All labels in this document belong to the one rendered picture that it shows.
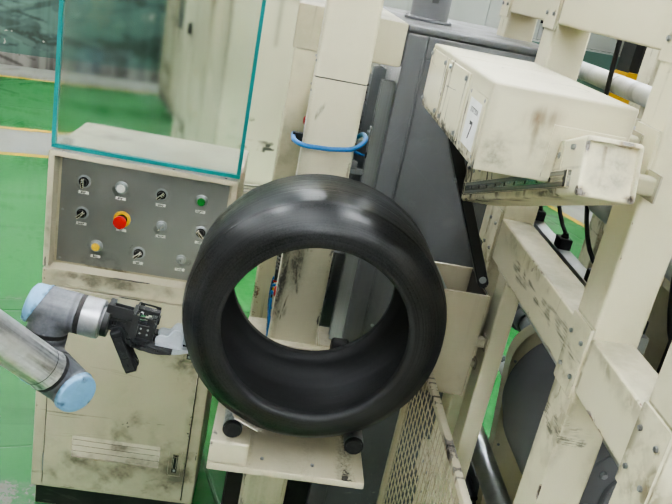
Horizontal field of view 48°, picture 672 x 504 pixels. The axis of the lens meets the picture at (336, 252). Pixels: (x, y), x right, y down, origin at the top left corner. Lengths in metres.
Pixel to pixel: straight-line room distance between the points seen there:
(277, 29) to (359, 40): 3.18
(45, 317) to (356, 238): 0.70
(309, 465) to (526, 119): 0.99
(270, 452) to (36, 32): 9.07
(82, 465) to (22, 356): 1.23
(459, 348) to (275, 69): 3.30
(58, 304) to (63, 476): 1.18
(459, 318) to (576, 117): 0.83
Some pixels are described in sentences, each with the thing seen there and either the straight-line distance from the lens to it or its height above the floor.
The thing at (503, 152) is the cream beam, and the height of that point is 1.67.
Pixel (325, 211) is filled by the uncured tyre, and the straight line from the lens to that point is 1.52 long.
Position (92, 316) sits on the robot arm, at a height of 1.10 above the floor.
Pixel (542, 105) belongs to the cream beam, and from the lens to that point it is 1.27.
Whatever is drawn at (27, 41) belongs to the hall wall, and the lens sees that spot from 10.57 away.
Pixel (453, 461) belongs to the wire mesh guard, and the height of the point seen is 1.00.
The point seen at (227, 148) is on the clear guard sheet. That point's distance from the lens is 2.25.
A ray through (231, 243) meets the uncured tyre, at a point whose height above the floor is 1.35.
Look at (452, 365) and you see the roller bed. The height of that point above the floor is 0.99.
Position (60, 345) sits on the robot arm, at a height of 1.02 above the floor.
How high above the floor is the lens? 1.90
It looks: 20 degrees down
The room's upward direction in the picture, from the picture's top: 11 degrees clockwise
